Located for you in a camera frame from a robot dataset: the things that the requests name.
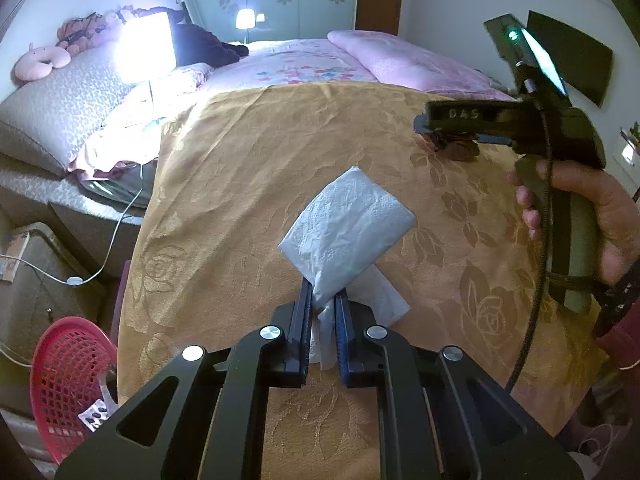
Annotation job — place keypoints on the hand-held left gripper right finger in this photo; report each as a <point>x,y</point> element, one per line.
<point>342,340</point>

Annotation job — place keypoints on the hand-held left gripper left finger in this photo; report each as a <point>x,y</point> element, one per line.
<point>300,340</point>

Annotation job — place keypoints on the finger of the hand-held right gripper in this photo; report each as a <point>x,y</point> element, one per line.
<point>424,122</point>

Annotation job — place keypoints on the silver blister pack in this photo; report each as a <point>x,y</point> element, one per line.
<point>97,414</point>

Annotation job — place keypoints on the pink plastic basket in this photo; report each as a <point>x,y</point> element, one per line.
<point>60,370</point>

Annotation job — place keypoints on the person's right hand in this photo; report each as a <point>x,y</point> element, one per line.
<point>620,230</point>

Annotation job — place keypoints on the white cabinet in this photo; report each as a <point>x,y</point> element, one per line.
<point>631,152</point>

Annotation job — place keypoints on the floral bedsheet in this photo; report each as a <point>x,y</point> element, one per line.
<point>300,67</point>

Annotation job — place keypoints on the purple floor mat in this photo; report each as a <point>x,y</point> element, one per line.
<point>122,300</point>

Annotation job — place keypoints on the small white table lamp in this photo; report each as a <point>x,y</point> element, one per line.
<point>245,19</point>

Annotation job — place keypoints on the grey-green cloth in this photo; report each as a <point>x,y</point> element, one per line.
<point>125,185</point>

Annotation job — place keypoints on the pink floral pillow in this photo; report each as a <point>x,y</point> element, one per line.
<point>192,77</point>

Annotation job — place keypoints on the dark clothing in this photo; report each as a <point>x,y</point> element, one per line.
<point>200,45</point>

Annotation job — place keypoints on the grey upholstered nightstand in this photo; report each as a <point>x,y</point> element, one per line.
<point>45,285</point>

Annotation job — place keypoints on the peach fabric sheet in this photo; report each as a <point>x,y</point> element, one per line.
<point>115,140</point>

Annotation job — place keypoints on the pink book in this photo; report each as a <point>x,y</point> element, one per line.
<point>12,260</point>

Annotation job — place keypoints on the multicoloured plush toy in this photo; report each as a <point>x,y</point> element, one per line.
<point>112,16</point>

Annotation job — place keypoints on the grey patterned cushion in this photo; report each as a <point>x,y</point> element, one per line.
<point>55,110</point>

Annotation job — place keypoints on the orange plush toy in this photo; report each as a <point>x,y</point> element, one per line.
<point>75,30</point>

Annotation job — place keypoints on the pink neck pillow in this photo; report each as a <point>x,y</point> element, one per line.
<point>35,67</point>

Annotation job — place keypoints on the black wall television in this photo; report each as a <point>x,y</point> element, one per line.
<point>585,60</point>

